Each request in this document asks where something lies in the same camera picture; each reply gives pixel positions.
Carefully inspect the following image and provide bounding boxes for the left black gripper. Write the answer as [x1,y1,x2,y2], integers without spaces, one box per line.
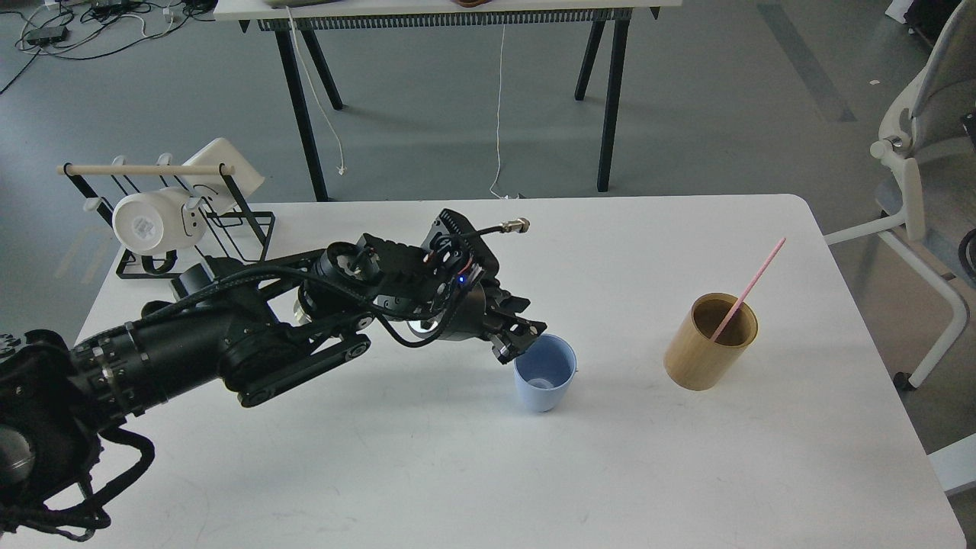
[408,279,547,364]

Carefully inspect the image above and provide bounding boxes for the blue plastic cup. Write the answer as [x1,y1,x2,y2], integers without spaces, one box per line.
[513,334,576,413]

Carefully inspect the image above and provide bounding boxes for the pink chopstick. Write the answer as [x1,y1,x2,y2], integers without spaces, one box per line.
[710,237,787,342]

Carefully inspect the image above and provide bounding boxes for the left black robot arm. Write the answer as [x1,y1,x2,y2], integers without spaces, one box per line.
[1,209,547,541]

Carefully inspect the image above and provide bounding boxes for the bamboo cylinder holder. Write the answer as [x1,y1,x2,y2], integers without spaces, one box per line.
[663,293,759,390]

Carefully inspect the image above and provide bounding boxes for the white square plate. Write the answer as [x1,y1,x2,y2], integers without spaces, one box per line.
[181,137,266,217]

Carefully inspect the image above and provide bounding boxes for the background table black legs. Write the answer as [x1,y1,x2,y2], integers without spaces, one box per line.
[212,0,683,203]

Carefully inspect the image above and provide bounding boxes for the white mug on rack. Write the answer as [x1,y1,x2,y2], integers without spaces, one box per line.
[111,188,207,255]

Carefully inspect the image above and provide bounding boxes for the white office chair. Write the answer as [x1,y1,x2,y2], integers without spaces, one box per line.
[825,1,975,390]

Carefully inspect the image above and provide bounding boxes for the white hanging cable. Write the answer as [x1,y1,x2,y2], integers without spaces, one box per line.
[285,6,348,176]
[488,23,519,201]

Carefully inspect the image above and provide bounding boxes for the floor cables and adapters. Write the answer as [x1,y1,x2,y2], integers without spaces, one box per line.
[0,0,218,92]

